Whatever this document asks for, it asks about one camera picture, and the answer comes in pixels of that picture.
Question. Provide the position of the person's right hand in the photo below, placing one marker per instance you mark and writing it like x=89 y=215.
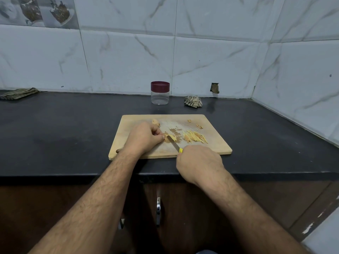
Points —
x=200 y=164

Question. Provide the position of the person's left hand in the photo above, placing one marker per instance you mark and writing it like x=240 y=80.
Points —
x=142 y=139

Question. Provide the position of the wooden cutting board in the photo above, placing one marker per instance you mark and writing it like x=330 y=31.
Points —
x=122 y=140

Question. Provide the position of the small ginger end piece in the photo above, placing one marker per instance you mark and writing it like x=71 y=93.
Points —
x=155 y=123

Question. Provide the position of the pile of ginger strips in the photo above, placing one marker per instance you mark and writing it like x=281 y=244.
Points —
x=194 y=137

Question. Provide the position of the clear jar maroon lid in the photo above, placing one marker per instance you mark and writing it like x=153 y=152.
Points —
x=160 y=99

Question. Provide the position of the person's left forearm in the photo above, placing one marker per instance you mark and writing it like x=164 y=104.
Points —
x=84 y=211

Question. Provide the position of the person's right forearm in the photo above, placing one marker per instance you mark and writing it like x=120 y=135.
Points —
x=254 y=219

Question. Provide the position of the small ginger peel scraps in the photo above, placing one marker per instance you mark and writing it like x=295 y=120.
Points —
x=196 y=125

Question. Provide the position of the person's blue clothing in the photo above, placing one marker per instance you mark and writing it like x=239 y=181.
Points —
x=206 y=252

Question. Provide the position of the black countertop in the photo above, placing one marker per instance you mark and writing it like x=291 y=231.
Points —
x=53 y=137

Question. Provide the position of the crumpled patterned cloth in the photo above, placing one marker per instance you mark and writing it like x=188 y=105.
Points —
x=193 y=102

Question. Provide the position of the brown wooden cabinet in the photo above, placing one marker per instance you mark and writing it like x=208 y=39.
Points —
x=53 y=217

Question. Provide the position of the folded green cloth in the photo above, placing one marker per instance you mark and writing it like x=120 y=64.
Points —
x=18 y=94

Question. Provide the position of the decorative picture tiles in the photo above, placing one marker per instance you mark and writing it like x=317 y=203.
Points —
x=37 y=12

